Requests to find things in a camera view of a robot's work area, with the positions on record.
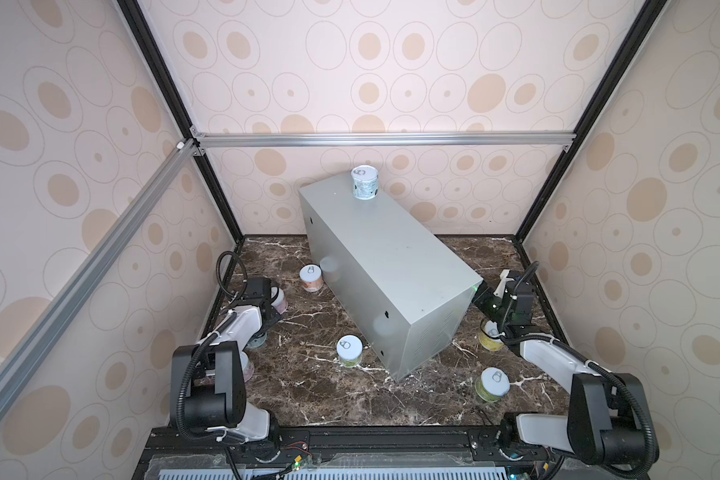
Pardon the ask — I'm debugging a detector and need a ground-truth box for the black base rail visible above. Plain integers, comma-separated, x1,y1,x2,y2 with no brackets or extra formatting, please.
133,411,659,479

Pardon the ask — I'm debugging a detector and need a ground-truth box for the teal label can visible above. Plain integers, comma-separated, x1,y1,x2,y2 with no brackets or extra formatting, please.
246,333,267,349
351,165,379,200

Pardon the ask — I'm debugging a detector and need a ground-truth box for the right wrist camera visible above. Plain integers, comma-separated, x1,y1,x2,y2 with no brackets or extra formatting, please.
494,269,518,299

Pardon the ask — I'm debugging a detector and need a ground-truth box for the orange label can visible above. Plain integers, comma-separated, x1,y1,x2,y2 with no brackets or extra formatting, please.
299,264,324,293

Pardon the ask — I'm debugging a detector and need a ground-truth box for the left slanted aluminium bar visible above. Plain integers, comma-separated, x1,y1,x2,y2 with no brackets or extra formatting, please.
0,139,197,421

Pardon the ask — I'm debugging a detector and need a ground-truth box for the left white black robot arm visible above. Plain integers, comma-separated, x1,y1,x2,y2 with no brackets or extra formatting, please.
169,251,282,449

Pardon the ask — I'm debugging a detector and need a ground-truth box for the green label can right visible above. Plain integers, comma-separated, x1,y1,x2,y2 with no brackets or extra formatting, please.
475,367,511,403

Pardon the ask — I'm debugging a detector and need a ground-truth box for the light green label can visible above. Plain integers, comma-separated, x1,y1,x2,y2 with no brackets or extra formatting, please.
336,335,363,368

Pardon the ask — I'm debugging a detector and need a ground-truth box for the horizontal aluminium frame bar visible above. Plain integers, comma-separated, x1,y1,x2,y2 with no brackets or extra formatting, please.
196,130,576,149

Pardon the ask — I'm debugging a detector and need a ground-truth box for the pink label can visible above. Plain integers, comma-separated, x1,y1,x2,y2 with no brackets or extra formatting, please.
240,352,255,382
271,286,288,314

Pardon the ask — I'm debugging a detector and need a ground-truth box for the grey metal cabinet box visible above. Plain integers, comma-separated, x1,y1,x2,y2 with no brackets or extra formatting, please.
299,173,483,381

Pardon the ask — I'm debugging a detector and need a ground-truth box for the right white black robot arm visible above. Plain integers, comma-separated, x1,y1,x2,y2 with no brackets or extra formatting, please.
472,262,660,479

